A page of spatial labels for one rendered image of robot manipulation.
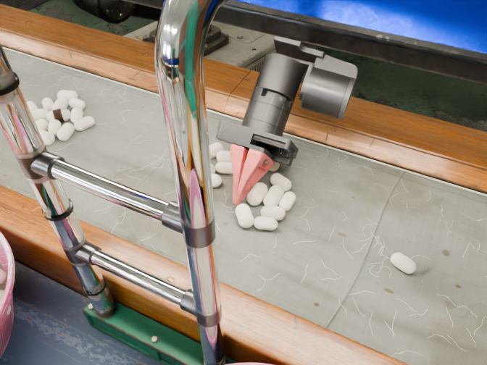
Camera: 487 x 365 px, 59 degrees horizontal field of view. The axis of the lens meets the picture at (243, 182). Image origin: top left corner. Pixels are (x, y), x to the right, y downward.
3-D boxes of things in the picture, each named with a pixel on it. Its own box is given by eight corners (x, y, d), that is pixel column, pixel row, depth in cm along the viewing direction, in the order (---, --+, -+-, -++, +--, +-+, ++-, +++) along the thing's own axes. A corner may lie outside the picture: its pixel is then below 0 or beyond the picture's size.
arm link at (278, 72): (269, 58, 62) (265, 42, 57) (316, 71, 61) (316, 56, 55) (254, 103, 62) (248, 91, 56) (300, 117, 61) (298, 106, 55)
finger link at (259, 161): (244, 208, 54) (269, 137, 54) (195, 190, 56) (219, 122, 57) (258, 211, 61) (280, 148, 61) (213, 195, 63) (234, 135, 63)
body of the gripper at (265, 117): (286, 153, 54) (305, 98, 54) (214, 131, 57) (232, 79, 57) (295, 162, 60) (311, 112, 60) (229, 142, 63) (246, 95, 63)
